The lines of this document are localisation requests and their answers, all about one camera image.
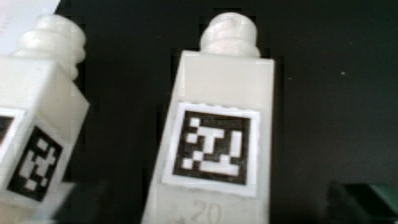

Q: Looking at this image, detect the white leg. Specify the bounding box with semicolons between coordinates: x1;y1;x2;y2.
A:
0;15;89;224
141;12;274;224

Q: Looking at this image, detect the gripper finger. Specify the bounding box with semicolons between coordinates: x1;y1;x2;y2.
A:
326;182;398;224

